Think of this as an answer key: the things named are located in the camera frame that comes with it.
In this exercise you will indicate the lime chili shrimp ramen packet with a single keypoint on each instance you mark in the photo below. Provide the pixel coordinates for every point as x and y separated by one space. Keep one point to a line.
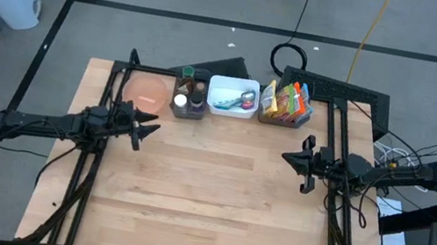
284 104

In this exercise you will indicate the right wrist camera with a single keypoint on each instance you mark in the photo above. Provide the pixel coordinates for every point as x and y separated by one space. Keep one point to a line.
307 184

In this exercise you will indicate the pink bowl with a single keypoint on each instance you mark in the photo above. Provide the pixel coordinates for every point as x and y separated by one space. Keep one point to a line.
145 93

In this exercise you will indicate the teal plastic spoon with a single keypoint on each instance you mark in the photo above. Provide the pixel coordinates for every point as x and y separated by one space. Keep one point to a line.
234 102

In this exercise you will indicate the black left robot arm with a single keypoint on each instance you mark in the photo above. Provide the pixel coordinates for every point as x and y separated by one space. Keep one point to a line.
40 124

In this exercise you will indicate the white plastic bin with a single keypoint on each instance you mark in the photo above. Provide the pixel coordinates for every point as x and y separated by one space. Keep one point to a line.
229 85

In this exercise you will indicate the silver metal spoon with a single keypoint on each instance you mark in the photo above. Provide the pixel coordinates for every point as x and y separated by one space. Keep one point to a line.
247 96

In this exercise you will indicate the yellow plug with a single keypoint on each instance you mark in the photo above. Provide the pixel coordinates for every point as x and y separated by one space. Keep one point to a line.
393 165

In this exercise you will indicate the white paper sheet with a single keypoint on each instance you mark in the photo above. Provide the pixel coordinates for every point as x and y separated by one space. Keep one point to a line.
394 241

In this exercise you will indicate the yellow ramen packet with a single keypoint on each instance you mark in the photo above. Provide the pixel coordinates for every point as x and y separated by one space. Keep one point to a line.
269 97

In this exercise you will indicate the black table frame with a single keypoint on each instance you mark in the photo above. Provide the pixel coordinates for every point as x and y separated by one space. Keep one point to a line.
151 69

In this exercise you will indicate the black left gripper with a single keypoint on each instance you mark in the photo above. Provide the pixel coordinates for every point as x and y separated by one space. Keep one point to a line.
123 117

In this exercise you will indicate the black desk leg bar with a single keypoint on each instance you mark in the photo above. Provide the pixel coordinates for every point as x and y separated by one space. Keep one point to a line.
416 218

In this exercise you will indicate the grey plastic bin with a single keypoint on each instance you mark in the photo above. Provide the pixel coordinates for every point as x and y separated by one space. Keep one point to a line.
186 113
281 122

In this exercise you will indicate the orange ramen packet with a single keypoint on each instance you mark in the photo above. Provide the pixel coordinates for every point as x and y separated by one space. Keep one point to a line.
297 98

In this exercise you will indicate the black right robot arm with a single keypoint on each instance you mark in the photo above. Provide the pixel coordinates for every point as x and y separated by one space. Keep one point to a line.
401 175

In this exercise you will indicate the green lid spice jar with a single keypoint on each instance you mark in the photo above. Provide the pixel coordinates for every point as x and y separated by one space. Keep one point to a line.
188 72

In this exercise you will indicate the garlic powder jar black lid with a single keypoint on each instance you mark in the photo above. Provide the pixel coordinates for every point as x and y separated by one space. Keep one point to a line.
196 101

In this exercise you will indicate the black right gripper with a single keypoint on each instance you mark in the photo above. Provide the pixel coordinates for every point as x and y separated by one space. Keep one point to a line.
323 162

